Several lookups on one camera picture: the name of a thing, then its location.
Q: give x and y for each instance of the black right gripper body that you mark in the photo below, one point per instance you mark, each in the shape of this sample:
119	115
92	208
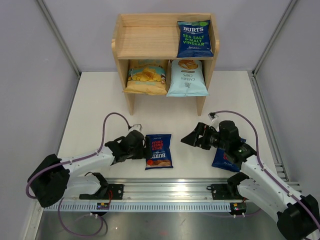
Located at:
211	138

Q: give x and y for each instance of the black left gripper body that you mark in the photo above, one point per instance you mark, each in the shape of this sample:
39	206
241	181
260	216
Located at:
139	153

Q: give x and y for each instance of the blue Burts chilli bag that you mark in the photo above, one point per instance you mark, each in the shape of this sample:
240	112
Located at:
160	152
221	161

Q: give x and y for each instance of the light blue cassava chips bag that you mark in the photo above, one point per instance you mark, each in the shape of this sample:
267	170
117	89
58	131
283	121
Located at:
187	79

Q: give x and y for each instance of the tan kettle cooked chips bag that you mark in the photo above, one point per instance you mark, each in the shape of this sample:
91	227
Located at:
147	76

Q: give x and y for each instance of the blue Burts sea salt bag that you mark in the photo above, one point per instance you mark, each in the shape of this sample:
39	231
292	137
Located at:
194	39

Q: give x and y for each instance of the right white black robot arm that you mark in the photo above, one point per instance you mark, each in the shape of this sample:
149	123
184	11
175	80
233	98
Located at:
297	217

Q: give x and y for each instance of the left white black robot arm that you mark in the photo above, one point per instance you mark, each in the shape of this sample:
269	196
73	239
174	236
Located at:
56	178

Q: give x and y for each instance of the wooden two-tier shelf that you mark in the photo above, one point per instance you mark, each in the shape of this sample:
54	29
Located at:
147	36

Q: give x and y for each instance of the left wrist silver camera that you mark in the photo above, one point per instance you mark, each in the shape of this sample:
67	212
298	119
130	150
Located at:
135	127

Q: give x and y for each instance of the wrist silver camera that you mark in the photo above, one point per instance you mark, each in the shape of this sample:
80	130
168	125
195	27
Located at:
135	127
213	117

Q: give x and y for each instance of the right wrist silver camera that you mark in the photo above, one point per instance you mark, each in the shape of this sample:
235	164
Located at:
213	117

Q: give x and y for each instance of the aluminium rail frame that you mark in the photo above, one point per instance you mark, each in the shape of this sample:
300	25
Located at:
165	189

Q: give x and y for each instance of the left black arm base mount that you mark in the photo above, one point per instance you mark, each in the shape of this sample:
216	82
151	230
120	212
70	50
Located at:
112	191

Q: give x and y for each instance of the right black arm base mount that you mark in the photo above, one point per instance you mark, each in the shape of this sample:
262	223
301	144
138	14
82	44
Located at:
222	191

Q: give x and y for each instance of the white slotted cable duct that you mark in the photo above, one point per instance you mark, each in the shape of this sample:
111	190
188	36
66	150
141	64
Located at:
148	207

